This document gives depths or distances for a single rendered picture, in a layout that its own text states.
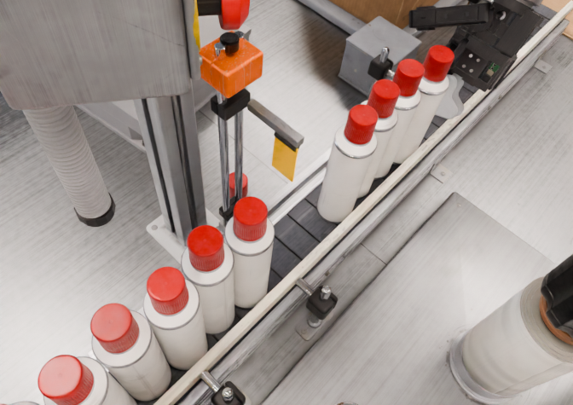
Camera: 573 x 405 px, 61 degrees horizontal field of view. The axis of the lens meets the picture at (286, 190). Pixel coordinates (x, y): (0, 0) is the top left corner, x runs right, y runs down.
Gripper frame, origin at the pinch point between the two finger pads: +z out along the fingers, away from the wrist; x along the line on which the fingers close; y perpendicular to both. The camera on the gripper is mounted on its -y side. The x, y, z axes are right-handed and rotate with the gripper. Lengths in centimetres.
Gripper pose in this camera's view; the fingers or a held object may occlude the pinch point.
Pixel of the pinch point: (416, 113)
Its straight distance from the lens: 79.5
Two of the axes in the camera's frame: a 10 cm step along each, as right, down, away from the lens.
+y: 7.3, 6.0, -3.2
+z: -4.1, 7.6, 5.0
